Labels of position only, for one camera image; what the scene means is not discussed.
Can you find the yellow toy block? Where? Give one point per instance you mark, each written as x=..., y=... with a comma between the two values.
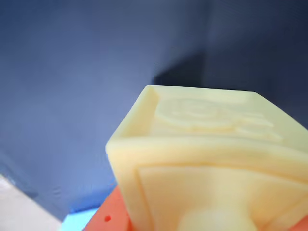
x=204, y=168

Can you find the dark grey table mat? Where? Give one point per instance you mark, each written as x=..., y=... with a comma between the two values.
x=72, y=84

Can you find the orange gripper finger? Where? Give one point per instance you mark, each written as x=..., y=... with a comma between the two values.
x=110, y=214

